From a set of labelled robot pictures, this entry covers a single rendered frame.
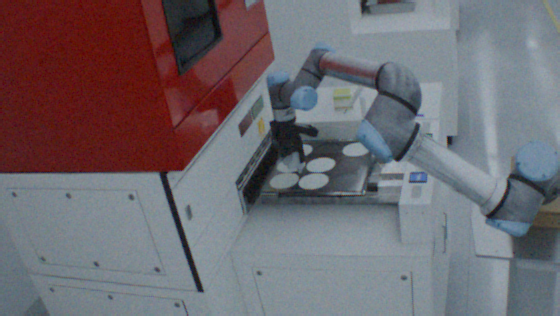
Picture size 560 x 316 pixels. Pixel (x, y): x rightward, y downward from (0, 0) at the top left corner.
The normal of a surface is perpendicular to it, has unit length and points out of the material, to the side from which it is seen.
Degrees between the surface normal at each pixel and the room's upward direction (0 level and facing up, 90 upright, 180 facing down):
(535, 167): 37
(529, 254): 0
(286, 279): 90
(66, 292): 90
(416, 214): 90
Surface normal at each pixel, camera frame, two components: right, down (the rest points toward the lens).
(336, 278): -0.28, 0.48
